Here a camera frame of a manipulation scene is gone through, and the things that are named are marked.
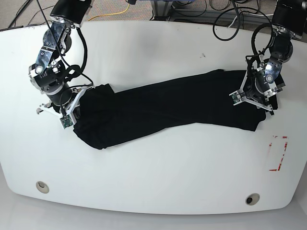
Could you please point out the red tape rectangle marking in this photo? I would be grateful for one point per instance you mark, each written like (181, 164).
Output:
(277, 150)

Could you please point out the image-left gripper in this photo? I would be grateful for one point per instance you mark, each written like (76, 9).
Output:
(63, 99)

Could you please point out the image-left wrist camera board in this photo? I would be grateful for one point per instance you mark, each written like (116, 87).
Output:
(66, 121)

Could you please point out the black t-shirt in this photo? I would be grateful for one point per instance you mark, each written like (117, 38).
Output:
(110, 118)

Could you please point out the black cable image-left floor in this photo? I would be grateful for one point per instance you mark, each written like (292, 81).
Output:
(30, 15)

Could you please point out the table grommet hole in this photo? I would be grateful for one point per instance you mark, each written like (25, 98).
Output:
(42, 187)
(252, 199)

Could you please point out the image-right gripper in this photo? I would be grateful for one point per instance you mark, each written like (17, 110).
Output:
(262, 82)

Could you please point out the left table grommet hole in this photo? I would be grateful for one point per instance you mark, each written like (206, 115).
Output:
(42, 187)

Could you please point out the right table grommet hole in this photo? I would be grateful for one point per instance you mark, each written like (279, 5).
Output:
(252, 199)

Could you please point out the aluminium frame stand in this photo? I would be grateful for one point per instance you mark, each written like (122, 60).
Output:
(190, 11)

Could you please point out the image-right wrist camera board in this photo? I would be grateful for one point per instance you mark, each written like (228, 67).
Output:
(236, 97)

